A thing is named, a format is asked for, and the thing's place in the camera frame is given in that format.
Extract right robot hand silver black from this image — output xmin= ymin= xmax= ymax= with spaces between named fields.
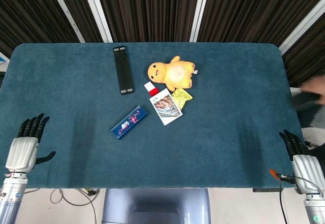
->
xmin=278 ymin=129 xmax=325 ymax=195

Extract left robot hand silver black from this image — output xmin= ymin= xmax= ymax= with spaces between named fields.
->
xmin=5 ymin=113 xmax=56 ymax=173

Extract blue glasses case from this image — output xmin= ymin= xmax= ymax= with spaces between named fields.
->
xmin=110 ymin=105 xmax=148 ymax=141

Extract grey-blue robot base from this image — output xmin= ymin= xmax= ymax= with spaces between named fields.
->
xmin=101 ymin=188 xmax=212 ymax=224

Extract person in dark clothes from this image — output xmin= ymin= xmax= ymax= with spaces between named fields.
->
xmin=290 ymin=75 xmax=325 ymax=128

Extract white and blue board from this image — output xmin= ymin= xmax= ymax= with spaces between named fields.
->
xmin=0 ymin=51 xmax=11 ymax=74

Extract blue table cloth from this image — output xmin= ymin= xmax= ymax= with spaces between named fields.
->
xmin=0 ymin=42 xmax=304 ymax=189

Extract yellow crumpled wrapper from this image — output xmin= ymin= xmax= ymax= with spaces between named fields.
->
xmin=171 ymin=87 xmax=193 ymax=110

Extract red and white eraser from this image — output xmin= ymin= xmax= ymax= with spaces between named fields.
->
xmin=144 ymin=81 xmax=159 ymax=97

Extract illustrated card pack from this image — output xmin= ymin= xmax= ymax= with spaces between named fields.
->
xmin=149 ymin=88 xmax=183 ymax=126

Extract yellow plush toy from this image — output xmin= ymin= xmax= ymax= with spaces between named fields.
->
xmin=147 ymin=55 xmax=199 ymax=92

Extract dark brown curtain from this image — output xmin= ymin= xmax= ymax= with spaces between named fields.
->
xmin=0 ymin=0 xmax=325 ymax=90

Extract black cable with orange tip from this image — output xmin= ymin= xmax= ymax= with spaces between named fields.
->
xmin=269 ymin=168 xmax=297 ymax=224

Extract black table bracket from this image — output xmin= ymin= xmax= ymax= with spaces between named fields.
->
xmin=252 ymin=187 xmax=284 ymax=193

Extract loose floor cables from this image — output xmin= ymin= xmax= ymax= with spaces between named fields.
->
xmin=50 ymin=187 xmax=100 ymax=224

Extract white frame post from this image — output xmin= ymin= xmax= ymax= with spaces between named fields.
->
xmin=278 ymin=0 xmax=325 ymax=56
xmin=80 ymin=0 xmax=114 ymax=43
xmin=189 ymin=0 xmax=213 ymax=43
xmin=47 ymin=0 xmax=86 ymax=43

